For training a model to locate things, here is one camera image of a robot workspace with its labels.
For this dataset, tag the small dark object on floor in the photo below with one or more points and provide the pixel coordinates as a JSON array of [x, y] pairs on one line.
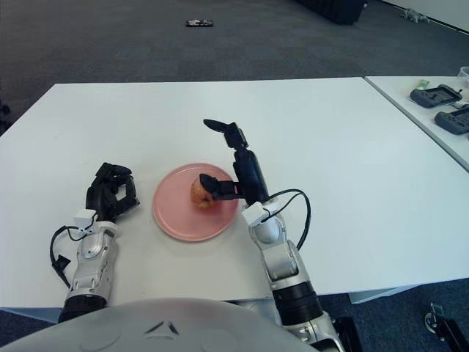
[[199, 23]]

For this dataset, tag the black metal stand bracket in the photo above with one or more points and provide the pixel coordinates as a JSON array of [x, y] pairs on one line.
[[448, 330]]

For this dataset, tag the clear plastic container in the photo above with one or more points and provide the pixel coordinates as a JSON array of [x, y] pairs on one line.
[[464, 72]]

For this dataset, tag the black furniture block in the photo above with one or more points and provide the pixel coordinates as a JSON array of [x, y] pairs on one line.
[[333, 11]]

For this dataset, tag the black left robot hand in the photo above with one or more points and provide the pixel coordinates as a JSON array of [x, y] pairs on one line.
[[102, 196]]

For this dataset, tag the grey robot torso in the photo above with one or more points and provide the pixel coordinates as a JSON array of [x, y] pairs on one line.
[[154, 330]]

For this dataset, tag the red yellow apple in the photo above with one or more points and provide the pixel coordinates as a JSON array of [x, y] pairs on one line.
[[199, 199]]

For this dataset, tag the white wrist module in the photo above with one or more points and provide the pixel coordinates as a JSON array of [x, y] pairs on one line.
[[254, 214], [84, 217]]

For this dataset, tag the grey quadruped robot toy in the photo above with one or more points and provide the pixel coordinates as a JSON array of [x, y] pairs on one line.
[[412, 14]]

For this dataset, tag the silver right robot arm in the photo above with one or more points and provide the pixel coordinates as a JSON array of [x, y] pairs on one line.
[[282, 264]]

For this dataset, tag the pink round plate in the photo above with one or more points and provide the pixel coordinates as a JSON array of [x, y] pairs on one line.
[[176, 216]]

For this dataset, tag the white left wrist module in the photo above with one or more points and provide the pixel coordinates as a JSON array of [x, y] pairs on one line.
[[84, 217]]

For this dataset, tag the grey handheld controller with screen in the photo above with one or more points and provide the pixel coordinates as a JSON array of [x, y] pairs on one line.
[[434, 96]]

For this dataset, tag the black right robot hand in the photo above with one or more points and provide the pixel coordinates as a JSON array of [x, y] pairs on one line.
[[251, 176]]

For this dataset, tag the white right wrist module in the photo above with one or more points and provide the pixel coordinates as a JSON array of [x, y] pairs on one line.
[[254, 214]]

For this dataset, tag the green small packet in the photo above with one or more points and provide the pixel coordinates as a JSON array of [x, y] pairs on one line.
[[422, 84]]

